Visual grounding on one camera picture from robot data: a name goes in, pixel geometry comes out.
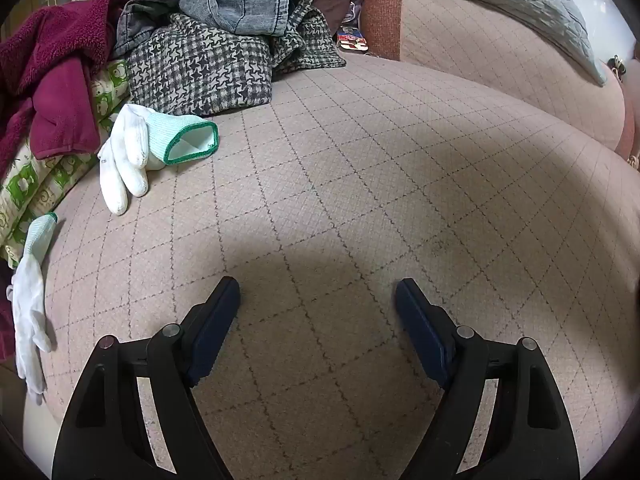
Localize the grey denim jeans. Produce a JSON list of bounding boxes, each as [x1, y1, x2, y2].
[[117, 0, 292, 61]]

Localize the houndstooth coat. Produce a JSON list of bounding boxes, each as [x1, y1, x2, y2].
[[112, 0, 348, 116]]

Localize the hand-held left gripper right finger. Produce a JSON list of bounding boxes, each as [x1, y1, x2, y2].
[[395, 278, 581, 480]]

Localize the white glove with green cuff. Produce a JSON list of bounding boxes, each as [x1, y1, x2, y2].
[[97, 103, 221, 216]]

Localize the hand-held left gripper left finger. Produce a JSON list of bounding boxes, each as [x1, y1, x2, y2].
[[51, 276, 241, 480]]

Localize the green printed cloth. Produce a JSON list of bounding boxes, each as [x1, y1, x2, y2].
[[0, 57, 132, 267]]

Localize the maroon fleece garment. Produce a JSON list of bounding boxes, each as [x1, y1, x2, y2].
[[0, 0, 136, 171]]

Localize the colourful snack packet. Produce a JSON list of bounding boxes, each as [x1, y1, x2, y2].
[[336, 25, 372, 56]]

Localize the dark purple cloth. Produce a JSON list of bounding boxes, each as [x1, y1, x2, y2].
[[314, 0, 362, 37]]

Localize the pink quilted bed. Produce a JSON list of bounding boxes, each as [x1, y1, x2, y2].
[[20, 55, 640, 480]]

